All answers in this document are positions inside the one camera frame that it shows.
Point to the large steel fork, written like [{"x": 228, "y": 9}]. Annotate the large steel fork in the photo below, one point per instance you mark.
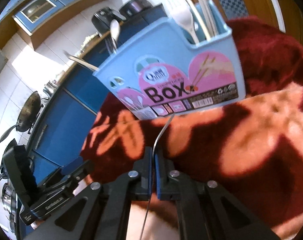
[{"x": 110, "y": 45}]

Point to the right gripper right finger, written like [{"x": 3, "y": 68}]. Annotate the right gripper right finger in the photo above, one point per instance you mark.
[{"x": 206, "y": 210}]

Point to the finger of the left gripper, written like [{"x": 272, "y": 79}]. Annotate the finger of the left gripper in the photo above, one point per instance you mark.
[{"x": 67, "y": 176}]

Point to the pink plastic fork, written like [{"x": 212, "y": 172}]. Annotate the pink plastic fork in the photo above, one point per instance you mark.
[{"x": 185, "y": 20}]

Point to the dark rice cooker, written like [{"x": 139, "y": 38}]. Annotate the dark rice cooker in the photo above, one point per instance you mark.
[{"x": 134, "y": 7}]

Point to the beige plastic spoon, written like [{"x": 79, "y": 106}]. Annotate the beige plastic spoon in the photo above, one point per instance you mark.
[{"x": 114, "y": 33}]

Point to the small steel fork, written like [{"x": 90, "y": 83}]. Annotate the small steel fork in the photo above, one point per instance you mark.
[{"x": 153, "y": 168}]

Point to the black wok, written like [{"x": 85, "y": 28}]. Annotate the black wok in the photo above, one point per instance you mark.
[{"x": 27, "y": 115}]

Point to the bowl of popcorn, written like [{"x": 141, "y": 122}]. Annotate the bowl of popcorn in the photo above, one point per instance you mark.
[{"x": 88, "y": 39}]

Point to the blue base cabinets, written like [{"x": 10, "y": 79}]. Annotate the blue base cabinets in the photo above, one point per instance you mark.
[{"x": 59, "y": 134}]

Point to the blue wall cabinet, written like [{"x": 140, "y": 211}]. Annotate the blue wall cabinet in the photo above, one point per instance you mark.
[{"x": 35, "y": 20}]

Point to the blue plastic utensil box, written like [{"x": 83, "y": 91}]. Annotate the blue plastic utensil box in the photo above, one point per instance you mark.
[{"x": 157, "y": 72}]

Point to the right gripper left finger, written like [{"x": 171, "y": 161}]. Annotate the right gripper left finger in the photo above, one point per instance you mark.
[{"x": 101, "y": 211}]

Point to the red floral fleece blanket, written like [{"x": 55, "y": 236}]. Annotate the red floral fleece blanket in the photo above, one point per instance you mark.
[{"x": 253, "y": 148}]

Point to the black air fryer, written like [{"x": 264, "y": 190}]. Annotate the black air fryer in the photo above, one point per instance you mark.
[{"x": 103, "y": 17}]

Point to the steel kettle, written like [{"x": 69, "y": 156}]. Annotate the steel kettle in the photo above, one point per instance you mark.
[{"x": 50, "y": 88}]

